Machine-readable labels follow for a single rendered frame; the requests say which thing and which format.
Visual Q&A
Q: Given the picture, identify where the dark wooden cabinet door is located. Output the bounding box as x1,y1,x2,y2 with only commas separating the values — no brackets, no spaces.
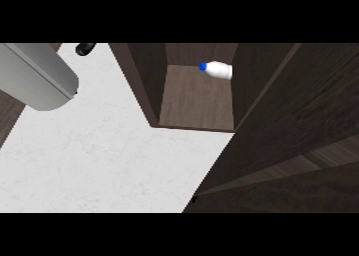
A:
183,43,359,214

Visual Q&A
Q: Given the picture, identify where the white bottle with blue cap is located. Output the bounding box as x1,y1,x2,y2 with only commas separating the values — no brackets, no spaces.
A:
199,60,236,81

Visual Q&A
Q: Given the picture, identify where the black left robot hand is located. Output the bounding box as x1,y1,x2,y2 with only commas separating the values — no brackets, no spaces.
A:
75,43,98,57

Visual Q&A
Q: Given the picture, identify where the dark wooden cabinet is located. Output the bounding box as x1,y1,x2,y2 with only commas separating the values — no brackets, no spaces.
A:
109,43,304,134

